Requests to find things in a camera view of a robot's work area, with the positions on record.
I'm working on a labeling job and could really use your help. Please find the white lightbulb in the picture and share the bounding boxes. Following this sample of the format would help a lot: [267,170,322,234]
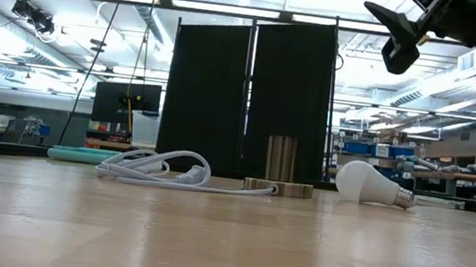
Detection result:
[332,157,422,213]

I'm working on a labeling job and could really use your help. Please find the brass lamp base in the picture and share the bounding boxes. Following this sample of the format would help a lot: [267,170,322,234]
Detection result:
[242,131,320,200]

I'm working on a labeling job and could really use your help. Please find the white lamp power cord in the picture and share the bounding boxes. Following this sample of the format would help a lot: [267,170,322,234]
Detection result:
[92,139,283,203]

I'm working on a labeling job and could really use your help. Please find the black ceiling device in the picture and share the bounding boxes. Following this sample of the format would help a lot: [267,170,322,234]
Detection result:
[9,0,59,36]

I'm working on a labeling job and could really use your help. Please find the blue storage bin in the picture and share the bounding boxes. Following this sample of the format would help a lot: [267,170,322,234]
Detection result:
[390,145,417,161]
[343,139,376,157]

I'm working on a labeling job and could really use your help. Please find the black monitor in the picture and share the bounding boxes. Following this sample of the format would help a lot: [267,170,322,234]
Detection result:
[89,77,163,129]

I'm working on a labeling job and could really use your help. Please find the translucent plastic bin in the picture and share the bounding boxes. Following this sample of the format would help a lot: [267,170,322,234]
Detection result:
[128,109,163,149]

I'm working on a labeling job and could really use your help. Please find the olive green notebook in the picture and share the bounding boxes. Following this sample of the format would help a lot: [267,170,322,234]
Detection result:
[413,194,467,212]

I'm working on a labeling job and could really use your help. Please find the teal flat tray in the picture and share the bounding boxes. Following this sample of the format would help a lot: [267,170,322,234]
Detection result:
[46,142,122,169]

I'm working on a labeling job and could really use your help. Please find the thin hanging cable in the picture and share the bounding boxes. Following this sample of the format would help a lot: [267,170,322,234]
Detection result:
[122,0,163,138]

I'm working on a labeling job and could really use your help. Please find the black hanging cable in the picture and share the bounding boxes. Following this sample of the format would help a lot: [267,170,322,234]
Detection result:
[56,0,134,153]

